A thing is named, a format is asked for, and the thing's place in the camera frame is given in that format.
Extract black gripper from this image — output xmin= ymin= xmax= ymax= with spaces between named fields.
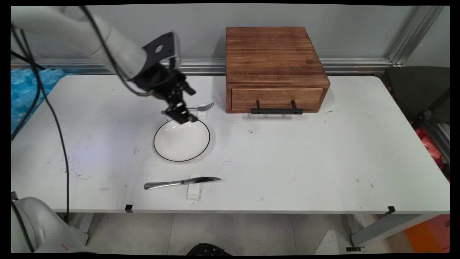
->
xmin=135 ymin=63 xmax=199 ymax=125

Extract wooden drawer with black handle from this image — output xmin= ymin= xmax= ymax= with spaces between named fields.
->
xmin=231 ymin=88 xmax=324 ymax=115

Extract silver metal fork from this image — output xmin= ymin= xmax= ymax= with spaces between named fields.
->
xmin=161 ymin=102 xmax=215 ymax=115

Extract white plate with black rim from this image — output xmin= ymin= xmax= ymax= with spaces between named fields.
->
xmin=153 ymin=117 xmax=211 ymax=162

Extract silver metal knife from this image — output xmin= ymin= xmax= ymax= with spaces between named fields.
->
xmin=144 ymin=177 xmax=222 ymax=190

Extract clear acrylic knife rest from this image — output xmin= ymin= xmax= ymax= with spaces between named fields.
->
xmin=186 ymin=175 xmax=202 ymax=200

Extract brown wooden drawer cabinet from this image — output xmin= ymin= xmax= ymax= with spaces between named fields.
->
xmin=226 ymin=26 xmax=331 ymax=114

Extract black round floor device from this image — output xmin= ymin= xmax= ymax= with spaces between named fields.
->
xmin=186 ymin=243 xmax=233 ymax=256

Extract white table leg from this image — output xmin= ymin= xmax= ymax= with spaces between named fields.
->
xmin=346 ymin=214 xmax=441 ymax=251
xmin=68 ymin=213 xmax=95 ymax=246

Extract blue bubble wrap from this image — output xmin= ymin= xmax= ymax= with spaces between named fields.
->
xmin=11 ymin=68 xmax=67 ymax=136

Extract red plastic bag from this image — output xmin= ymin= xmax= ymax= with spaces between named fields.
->
xmin=410 ymin=121 xmax=450 ymax=178

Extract orange box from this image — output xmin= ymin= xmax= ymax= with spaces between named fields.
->
xmin=404 ymin=214 xmax=450 ymax=253

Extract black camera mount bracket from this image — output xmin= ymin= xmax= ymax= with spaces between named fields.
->
xmin=143 ymin=32 xmax=176 ymax=69

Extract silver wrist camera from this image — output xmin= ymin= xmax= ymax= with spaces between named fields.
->
xmin=172 ymin=32 xmax=181 ymax=60

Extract plain black cable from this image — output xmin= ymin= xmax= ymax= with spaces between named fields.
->
xmin=11 ymin=5 xmax=153 ymax=141

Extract long aluminium wall rail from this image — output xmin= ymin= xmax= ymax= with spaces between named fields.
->
xmin=11 ymin=58 xmax=393 ymax=75

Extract slanted aluminium frame post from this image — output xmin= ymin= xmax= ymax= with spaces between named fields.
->
xmin=388 ymin=5 xmax=445 ymax=67

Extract short aluminium frame beam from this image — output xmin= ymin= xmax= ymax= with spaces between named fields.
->
xmin=422 ymin=122 xmax=450 ymax=163

